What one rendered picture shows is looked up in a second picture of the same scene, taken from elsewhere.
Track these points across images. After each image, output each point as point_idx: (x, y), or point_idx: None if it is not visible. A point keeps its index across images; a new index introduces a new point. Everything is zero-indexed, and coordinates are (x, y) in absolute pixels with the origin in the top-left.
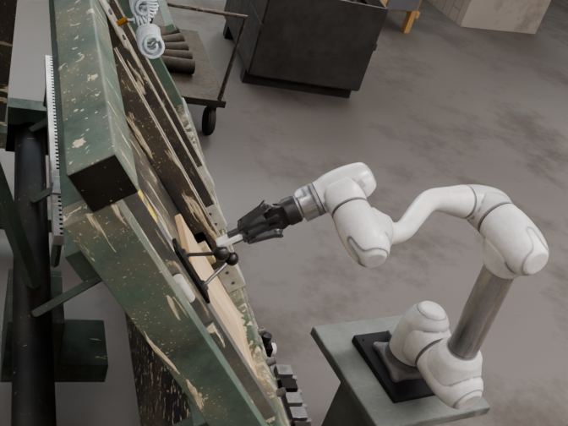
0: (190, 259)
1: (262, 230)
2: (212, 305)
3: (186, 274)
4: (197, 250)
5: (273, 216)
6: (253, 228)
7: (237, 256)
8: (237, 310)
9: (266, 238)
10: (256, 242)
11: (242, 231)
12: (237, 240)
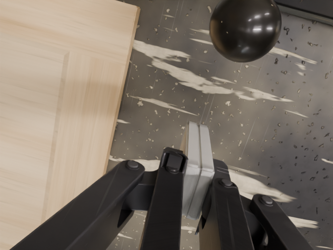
0: (106, 156)
1: (168, 248)
2: (2, 59)
3: None
4: (1, 238)
5: None
6: (221, 223)
7: (265, 14)
8: None
9: (63, 219)
10: (102, 178)
11: (232, 189)
12: (193, 152)
